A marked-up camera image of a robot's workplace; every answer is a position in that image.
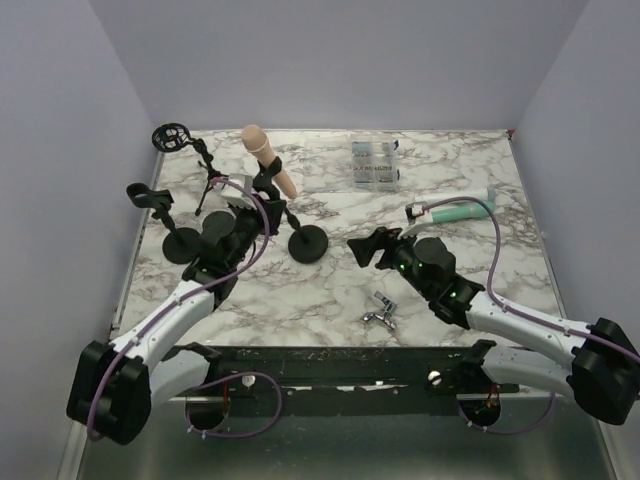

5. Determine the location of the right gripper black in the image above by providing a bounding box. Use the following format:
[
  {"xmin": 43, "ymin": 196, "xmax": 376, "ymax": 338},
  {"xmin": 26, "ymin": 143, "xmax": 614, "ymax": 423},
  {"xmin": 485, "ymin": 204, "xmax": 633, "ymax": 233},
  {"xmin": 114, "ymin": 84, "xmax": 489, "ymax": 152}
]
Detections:
[{"xmin": 348, "ymin": 223, "xmax": 433, "ymax": 298}]

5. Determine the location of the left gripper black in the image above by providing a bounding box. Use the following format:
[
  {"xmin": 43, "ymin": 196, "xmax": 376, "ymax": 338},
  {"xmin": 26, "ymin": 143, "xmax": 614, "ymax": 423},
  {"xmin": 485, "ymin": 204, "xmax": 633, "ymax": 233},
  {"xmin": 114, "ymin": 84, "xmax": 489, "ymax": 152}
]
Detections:
[{"xmin": 228, "ymin": 193, "xmax": 286, "ymax": 270}]

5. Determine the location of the black tall round-base stand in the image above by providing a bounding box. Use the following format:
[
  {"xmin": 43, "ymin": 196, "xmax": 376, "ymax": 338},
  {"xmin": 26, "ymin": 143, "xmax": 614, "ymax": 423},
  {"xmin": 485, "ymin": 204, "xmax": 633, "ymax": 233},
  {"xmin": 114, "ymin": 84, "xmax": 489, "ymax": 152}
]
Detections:
[{"xmin": 252, "ymin": 156, "xmax": 329, "ymax": 264}]

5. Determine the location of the peach microphone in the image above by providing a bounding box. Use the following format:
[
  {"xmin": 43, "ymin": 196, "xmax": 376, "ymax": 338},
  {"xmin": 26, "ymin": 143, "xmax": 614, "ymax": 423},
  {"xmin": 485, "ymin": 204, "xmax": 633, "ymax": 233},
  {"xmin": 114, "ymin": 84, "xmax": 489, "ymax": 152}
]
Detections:
[{"xmin": 241, "ymin": 124, "xmax": 297, "ymax": 200}]

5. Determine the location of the green microphone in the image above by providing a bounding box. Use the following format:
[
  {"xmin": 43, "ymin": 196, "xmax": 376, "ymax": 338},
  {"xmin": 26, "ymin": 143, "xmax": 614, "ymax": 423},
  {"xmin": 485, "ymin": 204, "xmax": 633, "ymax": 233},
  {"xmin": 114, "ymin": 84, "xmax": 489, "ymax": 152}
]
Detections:
[{"xmin": 430, "ymin": 201, "xmax": 495, "ymax": 224}]

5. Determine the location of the black tripod shock-mount stand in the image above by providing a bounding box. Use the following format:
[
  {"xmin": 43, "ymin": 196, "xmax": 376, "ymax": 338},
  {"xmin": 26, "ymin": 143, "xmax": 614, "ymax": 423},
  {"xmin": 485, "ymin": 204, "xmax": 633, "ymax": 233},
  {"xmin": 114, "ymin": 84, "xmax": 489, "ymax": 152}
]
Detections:
[{"xmin": 150, "ymin": 121, "xmax": 226, "ymax": 217}]

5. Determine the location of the white microphone grey mesh head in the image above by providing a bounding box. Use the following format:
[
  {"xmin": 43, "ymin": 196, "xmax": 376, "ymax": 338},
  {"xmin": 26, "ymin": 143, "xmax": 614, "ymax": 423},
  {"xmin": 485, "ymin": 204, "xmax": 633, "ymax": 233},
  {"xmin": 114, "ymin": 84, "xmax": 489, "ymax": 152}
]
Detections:
[{"xmin": 465, "ymin": 186, "xmax": 497, "ymax": 202}]

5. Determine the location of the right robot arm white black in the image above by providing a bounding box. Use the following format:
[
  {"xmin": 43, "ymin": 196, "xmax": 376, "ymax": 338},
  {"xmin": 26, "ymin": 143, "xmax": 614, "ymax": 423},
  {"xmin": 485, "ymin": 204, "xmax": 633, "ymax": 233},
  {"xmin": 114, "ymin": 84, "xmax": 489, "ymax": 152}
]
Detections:
[{"xmin": 347, "ymin": 227, "xmax": 639, "ymax": 425}]

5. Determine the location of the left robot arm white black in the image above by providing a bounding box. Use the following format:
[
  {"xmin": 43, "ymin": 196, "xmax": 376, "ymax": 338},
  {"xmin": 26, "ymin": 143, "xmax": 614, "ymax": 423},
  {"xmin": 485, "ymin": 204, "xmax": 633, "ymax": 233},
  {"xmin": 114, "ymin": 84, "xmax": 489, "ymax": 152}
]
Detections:
[{"xmin": 66, "ymin": 195, "xmax": 286, "ymax": 445}]

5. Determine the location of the chrome faucet tap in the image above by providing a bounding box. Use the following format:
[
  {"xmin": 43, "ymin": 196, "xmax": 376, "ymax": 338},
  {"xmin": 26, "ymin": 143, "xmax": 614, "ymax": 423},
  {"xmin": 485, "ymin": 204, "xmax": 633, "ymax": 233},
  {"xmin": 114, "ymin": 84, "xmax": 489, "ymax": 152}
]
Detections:
[{"xmin": 362, "ymin": 291, "xmax": 397, "ymax": 331}]

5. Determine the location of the clear plastic screw box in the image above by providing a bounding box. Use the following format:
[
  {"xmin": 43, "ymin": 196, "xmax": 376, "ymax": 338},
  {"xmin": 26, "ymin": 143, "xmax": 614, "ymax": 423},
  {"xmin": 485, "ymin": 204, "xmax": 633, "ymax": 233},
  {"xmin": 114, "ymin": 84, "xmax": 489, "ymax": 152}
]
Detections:
[{"xmin": 301, "ymin": 134, "xmax": 400, "ymax": 193}]

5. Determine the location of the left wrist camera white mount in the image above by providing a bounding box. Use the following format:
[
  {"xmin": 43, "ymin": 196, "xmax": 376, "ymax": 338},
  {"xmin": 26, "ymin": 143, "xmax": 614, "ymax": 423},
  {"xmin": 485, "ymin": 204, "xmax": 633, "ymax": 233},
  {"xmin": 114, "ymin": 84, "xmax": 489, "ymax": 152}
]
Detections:
[{"xmin": 211, "ymin": 173, "xmax": 257, "ymax": 211}]

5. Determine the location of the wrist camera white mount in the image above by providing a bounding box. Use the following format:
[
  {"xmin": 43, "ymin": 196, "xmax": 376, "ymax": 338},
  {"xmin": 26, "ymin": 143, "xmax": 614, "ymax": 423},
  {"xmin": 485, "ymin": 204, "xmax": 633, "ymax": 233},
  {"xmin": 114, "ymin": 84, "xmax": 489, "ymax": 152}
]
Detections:
[
  {"xmin": 399, "ymin": 201, "xmax": 434, "ymax": 239},
  {"xmin": 211, "ymin": 173, "xmax": 257, "ymax": 211}
]

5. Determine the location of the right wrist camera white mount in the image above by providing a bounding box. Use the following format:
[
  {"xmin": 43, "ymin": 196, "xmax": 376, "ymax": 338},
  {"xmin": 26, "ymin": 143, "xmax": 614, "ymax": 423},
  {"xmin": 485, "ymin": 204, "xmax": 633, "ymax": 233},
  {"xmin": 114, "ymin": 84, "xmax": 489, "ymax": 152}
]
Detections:
[{"xmin": 399, "ymin": 201, "xmax": 434, "ymax": 239}]

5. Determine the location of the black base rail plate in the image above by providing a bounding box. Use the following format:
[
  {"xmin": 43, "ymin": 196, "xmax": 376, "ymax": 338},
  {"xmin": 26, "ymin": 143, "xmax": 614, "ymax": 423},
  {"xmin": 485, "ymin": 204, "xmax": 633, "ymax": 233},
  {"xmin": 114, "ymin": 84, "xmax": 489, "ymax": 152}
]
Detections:
[{"xmin": 164, "ymin": 342, "xmax": 566, "ymax": 419}]

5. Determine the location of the aluminium frame rail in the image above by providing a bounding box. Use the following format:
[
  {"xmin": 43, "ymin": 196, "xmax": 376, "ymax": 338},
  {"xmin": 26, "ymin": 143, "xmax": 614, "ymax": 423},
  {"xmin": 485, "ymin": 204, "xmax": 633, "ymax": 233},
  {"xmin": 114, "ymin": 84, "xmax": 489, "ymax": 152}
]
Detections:
[{"xmin": 56, "ymin": 132, "xmax": 163, "ymax": 479}]

